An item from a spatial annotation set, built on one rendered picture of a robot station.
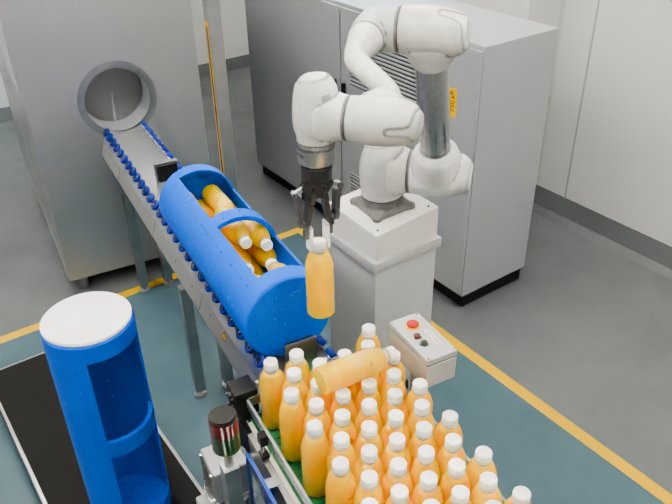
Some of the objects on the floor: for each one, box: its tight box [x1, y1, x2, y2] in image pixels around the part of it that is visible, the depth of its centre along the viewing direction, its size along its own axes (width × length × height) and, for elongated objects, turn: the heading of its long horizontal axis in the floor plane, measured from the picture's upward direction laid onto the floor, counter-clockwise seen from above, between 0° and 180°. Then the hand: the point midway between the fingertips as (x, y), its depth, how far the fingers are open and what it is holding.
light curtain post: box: [202, 0, 239, 194], centre depth 347 cm, size 6×6×170 cm
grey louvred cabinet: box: [245, 0, 559, 307], centre depth 444 cm, size 54×215×145 cm, turn 37°
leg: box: [121, 193, 150, 293], centre depth 400 cm, size 6×6×63 cm
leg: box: [177, 284, 207, 398], centre depth 326 cm, size 6×6×63 cm
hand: (317, 236), depth 180 cm, fingers closed on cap, 4 cm apart
